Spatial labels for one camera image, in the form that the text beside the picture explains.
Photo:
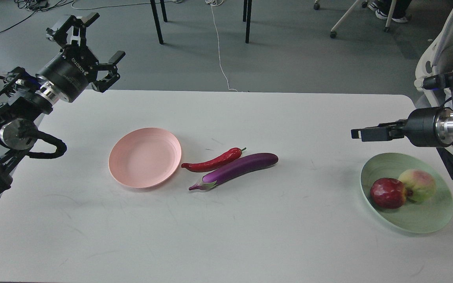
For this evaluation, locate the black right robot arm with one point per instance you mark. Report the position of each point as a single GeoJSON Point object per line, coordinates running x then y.
{"type": "Point", "coordinates": [438, 82]}

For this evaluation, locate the light green plastic plate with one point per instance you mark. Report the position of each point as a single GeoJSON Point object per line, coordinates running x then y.
{"type": "Point", "coordinates": [425, 216]}

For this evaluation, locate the purple eggplant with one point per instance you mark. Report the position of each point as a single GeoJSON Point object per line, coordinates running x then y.
{"type": "Point", "coordinates": [234, 169]}

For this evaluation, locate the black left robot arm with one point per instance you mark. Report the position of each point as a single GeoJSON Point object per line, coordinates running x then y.
{"type": "Point", "coordinates": [23, 97]}

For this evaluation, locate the black table leg rear left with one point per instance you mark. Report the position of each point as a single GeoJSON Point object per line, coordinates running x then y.
{"type": "Point", "coordinates": [163, 10]}

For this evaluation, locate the person's sneakers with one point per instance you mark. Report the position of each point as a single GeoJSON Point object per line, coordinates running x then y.
{"type": "Point", "coordinates": [383, 8]}

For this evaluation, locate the pink plastic plate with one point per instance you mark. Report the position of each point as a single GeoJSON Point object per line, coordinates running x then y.
{"type": "Point", "coordinates": [145, 158]}

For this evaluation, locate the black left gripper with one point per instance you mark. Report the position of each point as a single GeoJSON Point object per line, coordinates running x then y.
{"type": "Point", "coordinates": [76, 66]}

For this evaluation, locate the black table leg rear right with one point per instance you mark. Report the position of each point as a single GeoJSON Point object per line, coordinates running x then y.
{"type": "Point", "coordinates": [244, 17]}

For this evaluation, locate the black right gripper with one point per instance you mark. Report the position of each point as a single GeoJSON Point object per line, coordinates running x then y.
{"type": "Point", "coordinates": [425, 127]}

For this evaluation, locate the white rolling chair base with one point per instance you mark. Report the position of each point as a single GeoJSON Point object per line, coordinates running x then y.
{"type": "Point", "coordinates": [354, 9]}

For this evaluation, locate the dark red pomegranate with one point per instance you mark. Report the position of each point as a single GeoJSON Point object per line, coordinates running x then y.
{"type": "Point", "coordinates": [388, 193]}

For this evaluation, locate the black table leg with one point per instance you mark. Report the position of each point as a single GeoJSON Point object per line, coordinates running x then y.
{"type": "Point", "coordinates": [156, 21]}
{"type": "Point", "coordinates": [163, 10]}
{"type": "Point", "coordinates": [244, 17]}
{"type": "Point", "coordinates": [249, 12]}

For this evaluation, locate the green pink peach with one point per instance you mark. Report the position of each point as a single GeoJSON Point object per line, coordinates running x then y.
{"type": "Point", "coordinates": [419, 184]}

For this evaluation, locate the red chili pepper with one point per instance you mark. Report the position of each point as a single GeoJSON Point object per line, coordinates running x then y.
{"type": "Point", "coordinates": [213, 164]}

